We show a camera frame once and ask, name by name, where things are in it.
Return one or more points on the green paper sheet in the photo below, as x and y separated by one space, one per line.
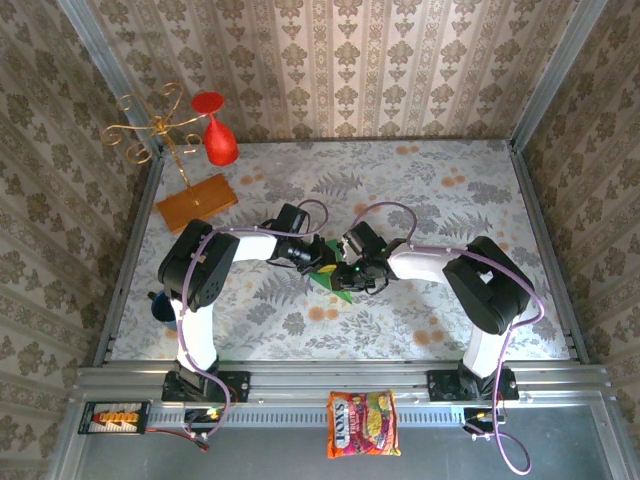
320 278

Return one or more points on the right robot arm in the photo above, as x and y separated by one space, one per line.
490 285

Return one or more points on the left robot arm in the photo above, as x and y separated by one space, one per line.
200 275

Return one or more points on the floral table mat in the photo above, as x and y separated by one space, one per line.
350 325

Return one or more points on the red wine glass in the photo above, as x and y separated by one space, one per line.
220 142

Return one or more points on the blue cup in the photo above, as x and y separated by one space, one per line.
161 312

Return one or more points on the orange candy bag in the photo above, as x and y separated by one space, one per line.
362 425

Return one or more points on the small connector board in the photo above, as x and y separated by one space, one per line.
477 416
212 414

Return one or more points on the aluminium frame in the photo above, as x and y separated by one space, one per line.
340 382

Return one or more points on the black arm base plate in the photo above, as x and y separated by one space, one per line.
440 387
237 387

